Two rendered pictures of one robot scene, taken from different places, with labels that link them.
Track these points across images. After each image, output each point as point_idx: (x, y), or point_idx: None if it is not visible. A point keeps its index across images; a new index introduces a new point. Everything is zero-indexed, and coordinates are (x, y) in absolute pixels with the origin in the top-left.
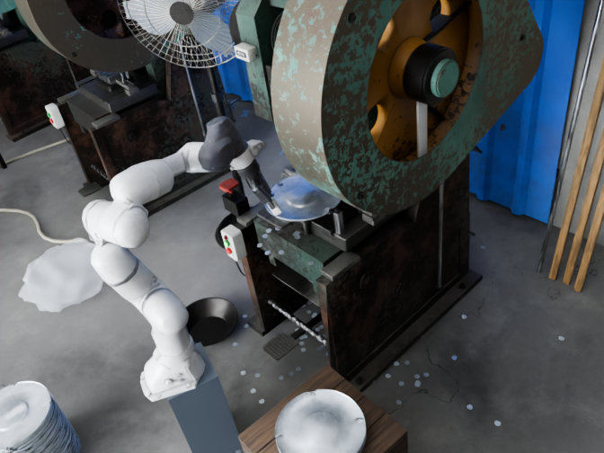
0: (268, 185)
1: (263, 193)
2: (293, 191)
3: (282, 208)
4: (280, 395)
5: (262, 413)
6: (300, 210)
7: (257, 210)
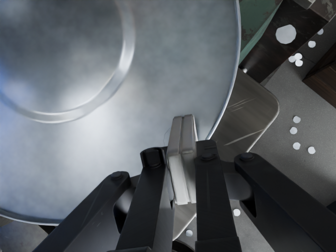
0: (89, 200)
1: (313, 212)
2: (24, 89)
3: (144, 121)
4: (269, 155)
5: (297, 174)
6: (160, 32)
7: (34, 245)
